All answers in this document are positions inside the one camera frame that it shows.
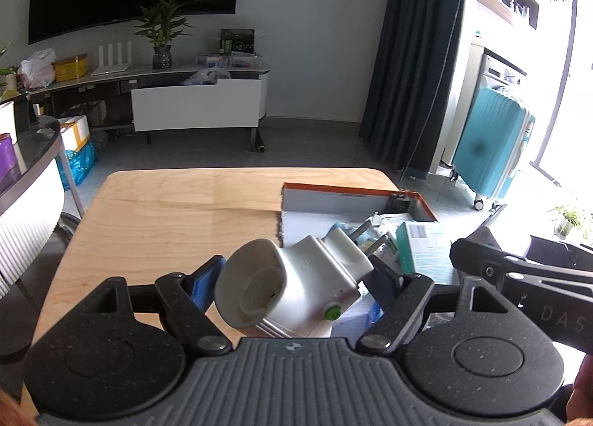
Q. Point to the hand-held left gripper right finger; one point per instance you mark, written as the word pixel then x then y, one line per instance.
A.
pixel 388 282

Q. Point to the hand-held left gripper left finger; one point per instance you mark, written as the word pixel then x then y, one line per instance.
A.
pixel 206 280

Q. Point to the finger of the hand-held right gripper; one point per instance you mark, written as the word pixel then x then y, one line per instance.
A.
pixel 495 222
pixel 482 254

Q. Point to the teal cardboard box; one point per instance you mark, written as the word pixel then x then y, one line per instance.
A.
pixel 421 250

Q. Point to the white charger with prongs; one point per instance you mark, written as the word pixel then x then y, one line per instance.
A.
pixel 376 220

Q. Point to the black charger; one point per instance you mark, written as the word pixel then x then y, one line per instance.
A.
pixel 399 202

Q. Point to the white plug-in device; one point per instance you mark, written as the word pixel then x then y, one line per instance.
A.
pixel 296 277

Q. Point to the orange box with white foam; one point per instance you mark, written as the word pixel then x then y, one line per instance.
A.
pixel 315 203

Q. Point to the small potted plant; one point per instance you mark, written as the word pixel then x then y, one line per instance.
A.
pixel 567 220

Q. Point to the teal suitcase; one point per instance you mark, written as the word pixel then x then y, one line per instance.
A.
pixel 491 148

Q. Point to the blue plastic bag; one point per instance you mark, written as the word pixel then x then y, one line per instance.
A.
pixel 78 164

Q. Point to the white television cabinet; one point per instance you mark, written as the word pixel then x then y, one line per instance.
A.
pixel 194 106

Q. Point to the dark curtain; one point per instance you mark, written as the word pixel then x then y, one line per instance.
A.
pixel 417 60

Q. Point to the white and yellow carton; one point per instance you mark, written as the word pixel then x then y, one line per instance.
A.
pixel 74 131

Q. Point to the grey-blue cloth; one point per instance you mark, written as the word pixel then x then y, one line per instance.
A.
pixel 206 77

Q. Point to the clear storage box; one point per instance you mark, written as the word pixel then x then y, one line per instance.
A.
pixel 231 60

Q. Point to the purple tin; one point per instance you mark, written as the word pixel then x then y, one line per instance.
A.
pixel 9 166

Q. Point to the white router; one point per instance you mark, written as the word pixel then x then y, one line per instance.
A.
pixel 111 62

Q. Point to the green and black box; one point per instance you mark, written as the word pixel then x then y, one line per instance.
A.
pixel 237 41

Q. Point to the yellow tin box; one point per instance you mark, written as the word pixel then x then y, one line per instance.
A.
pixel 70 68

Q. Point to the green plant in glass vase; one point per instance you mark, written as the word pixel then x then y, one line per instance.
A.
pixel 162 32

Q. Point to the white paper cup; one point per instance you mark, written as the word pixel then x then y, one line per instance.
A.
pixel 7 122

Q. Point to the white plastic bag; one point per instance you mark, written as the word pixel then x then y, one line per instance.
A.
pixel 37 69

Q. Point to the leafy potted plant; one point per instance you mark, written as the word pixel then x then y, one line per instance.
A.
pixel 5 69

